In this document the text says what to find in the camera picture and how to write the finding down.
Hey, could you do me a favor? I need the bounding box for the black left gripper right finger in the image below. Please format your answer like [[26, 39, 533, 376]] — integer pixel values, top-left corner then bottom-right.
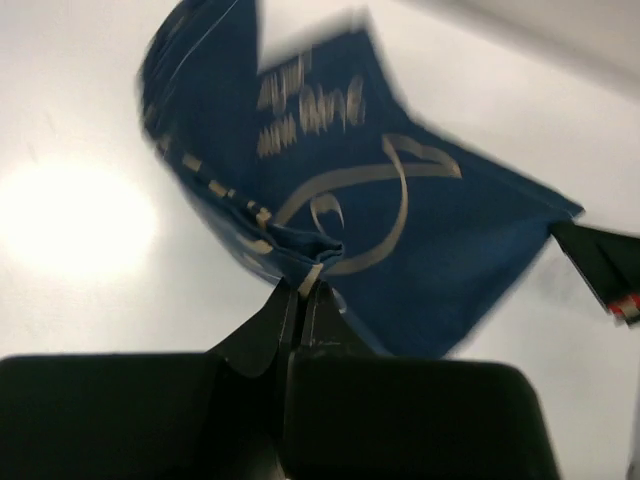
[[284, 283, 560, 479]]

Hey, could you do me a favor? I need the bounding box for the blue fish placemat cloth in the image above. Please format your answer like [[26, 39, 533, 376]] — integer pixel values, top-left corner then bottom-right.
[[139, 1, 582, 358]]

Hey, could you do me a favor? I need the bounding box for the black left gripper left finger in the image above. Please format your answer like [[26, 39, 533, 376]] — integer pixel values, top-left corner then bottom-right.
[[1, 284, 298, 479]]

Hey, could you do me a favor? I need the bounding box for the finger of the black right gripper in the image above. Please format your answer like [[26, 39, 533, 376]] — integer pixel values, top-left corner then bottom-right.
[[550, 222, 639, 327]]

